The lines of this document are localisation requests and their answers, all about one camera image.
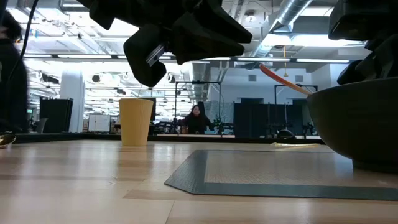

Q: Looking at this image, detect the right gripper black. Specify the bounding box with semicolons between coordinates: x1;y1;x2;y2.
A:
328;0;398;85

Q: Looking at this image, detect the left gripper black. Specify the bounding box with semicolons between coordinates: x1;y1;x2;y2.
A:
76;0;253;65

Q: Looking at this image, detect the dark grey bowl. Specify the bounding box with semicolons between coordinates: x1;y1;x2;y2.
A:
306;77;398;174

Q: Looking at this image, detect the orange and tan utensil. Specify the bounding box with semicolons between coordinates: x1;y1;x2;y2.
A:
259;63;313;96

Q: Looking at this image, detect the yellow ribbed cup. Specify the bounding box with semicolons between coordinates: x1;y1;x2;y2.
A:
119;98;154;147

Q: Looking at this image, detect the person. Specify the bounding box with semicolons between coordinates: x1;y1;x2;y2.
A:
181;105;215;135
0;9;29;134

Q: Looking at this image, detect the black dome object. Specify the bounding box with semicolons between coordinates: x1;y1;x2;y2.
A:
276;129;297;139

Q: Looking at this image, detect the white board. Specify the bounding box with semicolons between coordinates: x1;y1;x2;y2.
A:
88;114;111;133

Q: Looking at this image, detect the white pillar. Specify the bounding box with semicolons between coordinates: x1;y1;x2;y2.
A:
60;70;86;134

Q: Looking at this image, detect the black partition panel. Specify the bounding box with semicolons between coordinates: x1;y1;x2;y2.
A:
39;98;74;134

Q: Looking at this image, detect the grey chair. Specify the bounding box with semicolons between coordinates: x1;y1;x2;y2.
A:
35;117;49;134

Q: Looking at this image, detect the corrugated silver duct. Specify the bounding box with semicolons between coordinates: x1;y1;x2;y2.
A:
188;62;212;100

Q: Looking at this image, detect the yellow hanging cord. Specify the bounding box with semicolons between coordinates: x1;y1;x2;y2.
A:
282;45;289;78

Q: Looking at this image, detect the smooth silver ceiling duct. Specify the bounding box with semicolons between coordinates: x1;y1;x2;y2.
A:
248;0;314;60

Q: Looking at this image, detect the dark partition wall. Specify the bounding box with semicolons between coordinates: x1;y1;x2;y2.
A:
233;98;308;138

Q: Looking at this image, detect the black table edge frame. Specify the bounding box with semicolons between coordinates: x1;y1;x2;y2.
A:
14;133;326;145

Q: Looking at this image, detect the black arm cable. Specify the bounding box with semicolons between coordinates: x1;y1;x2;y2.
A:
6;0;40;82

